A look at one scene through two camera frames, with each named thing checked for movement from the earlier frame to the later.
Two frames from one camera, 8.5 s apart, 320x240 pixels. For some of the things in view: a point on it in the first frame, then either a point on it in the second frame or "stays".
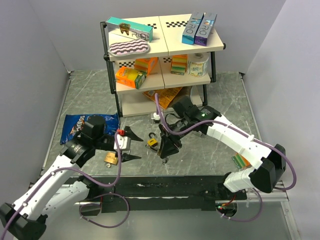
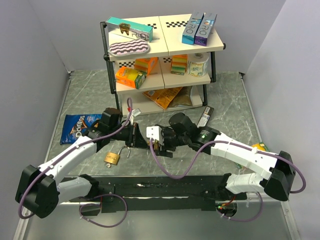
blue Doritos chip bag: [73, 124] stays
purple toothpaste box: [205, 29] stays
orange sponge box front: [130, 77] stays
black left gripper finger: [129, 133] to [140, 140]
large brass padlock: [110, 158] stays
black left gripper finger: [126, 157] to [140, 142]
